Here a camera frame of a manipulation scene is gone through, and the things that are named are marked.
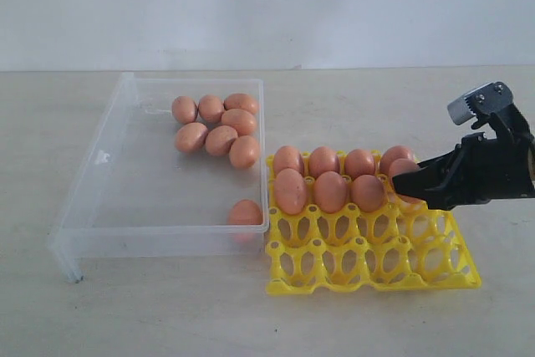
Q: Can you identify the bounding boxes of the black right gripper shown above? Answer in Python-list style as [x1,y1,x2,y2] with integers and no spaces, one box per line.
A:
[392,133,534,211]

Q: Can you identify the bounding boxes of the brown egg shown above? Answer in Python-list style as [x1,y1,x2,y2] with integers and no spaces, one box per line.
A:
[313,171,348,213]
[223,93,259,115]
[229,135,261,169]
[171,95,198,125]
[388,158,421,204]
[221,109,257,136]
[205,125,238,156]
[273,168,308,215]
[344,149,376,180]
[308,146,340,178]
[273,145,304,176]
[198,94,225,124]
[227,199,263,243]
[350,175,385,212]
[379,145,415,175]
[175,122,209,153]

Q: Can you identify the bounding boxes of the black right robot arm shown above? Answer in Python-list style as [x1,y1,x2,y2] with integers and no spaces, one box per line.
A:
[393,133,534,211]

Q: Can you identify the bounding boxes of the yellow plastic egg tray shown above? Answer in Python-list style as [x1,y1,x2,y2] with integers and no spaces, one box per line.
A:
[265,170,482,296]

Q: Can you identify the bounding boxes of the clear plastic container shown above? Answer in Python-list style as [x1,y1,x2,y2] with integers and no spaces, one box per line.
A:
[49,73,269,282]

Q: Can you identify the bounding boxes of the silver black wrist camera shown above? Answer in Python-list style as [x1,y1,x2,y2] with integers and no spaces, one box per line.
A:
[447,81,533,144]

